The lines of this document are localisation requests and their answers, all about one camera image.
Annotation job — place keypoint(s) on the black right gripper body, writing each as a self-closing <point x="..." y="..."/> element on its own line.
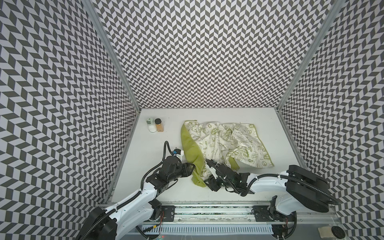
<point x="219" y="169"/>

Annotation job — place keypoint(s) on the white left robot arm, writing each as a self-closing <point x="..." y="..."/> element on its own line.
<point x="115" y="221"/>

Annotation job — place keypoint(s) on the black round puck on sponge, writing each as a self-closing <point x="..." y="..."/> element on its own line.
<point x="332" y="232"/>

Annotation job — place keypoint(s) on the metal base rail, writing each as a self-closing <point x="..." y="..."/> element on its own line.
<point x="239" y="213"/>

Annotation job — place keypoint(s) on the green and cream printed jacket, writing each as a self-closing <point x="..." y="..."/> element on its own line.
<point x="227" y="144"/>

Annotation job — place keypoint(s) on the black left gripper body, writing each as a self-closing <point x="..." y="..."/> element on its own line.
<point x="186" y="169"/>

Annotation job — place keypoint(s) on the aluminium corner post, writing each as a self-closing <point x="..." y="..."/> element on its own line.
<point x="94" y="18"/>
<point x="320" y="35"/>

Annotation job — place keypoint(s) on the orange spice jar black lid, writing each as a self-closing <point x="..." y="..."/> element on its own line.
<point x="159" y="125"/>

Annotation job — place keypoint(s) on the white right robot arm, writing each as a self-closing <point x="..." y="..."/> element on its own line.
<point x="298" y="189"/>

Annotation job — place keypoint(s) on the aluminium right corner post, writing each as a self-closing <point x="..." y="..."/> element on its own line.
<point x="320" y="35"/>

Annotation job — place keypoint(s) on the aluminium left corner post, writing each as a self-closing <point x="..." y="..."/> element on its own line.
<point x="94" y="18"/>

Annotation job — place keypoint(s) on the white spice jar green lid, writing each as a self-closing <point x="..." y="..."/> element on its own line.
<point x="151" y="125"/>

